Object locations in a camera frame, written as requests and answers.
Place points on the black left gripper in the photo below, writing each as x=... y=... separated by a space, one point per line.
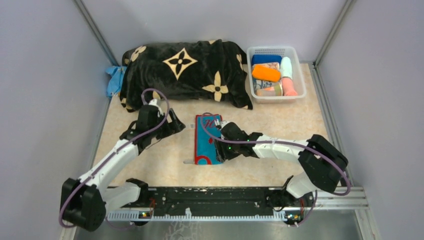
x=175 y=125

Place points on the grey patterned rolled towel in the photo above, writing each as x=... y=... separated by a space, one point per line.
x=261 y=84

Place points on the orange green rolled towel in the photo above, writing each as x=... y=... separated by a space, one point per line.
x=272 y=91

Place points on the light blue cloth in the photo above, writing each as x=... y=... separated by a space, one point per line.
x=115 y=83

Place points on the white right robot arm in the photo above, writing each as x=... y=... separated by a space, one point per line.
x=323 y=165

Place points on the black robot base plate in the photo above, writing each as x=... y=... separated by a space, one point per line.
x=219 y=201

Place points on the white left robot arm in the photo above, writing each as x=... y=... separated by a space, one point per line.
x=87 y=200

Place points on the beige orange rolled towel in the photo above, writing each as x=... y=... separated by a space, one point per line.
x=269 y=65

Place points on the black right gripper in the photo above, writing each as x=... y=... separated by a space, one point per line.
x=222 y=154

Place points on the red blue patterned towel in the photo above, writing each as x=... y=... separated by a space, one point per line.
x=204 y=147

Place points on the mint white rolled towel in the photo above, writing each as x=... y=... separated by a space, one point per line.
x=286 y=69

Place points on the white slotted cable duct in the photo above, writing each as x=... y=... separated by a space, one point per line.
x=138 y=216

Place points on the dark blue rolled towel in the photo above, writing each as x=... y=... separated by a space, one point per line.
x=265 y=58

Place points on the pink panda towel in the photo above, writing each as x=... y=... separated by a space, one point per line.
x=288 y=87

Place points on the white plastic basket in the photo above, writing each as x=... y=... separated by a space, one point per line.
x=298 y=78

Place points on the black floral blanket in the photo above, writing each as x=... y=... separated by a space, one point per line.
x=202 y=70

